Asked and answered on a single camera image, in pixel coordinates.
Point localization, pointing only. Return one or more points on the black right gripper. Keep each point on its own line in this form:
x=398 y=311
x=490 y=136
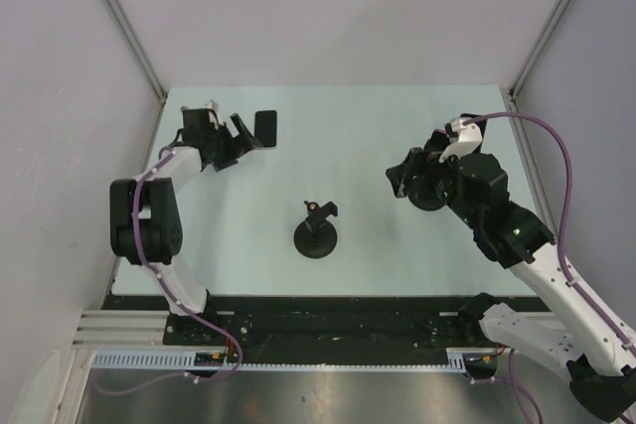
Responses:
x=421 y=162

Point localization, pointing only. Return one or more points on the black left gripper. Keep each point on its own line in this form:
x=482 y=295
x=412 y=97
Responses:
x=238 y=145

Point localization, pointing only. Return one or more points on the silver white phone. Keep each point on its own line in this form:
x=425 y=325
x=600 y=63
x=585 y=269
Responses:
x=265 y=128

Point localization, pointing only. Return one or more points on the black stand with ball joint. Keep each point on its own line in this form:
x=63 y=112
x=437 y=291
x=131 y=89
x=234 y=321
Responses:
x=316 y=237

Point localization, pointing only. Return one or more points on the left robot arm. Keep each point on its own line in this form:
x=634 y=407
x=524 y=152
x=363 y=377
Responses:
x=144 y=220

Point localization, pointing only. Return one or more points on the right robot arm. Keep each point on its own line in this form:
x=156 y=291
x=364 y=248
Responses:
x=596 y=357

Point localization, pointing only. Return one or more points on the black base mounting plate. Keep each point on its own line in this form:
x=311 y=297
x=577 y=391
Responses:
x=348 y=330

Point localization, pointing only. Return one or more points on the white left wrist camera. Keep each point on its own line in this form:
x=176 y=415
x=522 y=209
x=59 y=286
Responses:
x=212 y=108

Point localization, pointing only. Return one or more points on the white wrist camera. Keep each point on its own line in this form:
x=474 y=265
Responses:
x=212 y=108
x=465 y=136

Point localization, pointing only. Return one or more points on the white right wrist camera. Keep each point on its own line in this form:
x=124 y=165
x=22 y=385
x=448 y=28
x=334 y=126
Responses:
x=465 y=136

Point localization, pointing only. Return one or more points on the aluminium table rail right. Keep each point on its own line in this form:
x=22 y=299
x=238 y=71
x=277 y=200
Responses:
x=519 y=122

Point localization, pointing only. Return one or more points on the aluminium frame post left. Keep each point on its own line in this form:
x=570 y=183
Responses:
x=134 y=47

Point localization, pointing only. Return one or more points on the aluminium frame post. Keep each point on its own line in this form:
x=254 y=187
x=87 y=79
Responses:
x=538 y=48
x=134 y=47

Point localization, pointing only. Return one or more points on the white slotted cable duct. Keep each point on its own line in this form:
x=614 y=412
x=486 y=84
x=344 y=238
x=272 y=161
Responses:
x=208 y=361

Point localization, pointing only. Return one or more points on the aluminium frame post right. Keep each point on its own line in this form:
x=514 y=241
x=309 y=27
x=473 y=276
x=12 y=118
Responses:
x=538 y=48

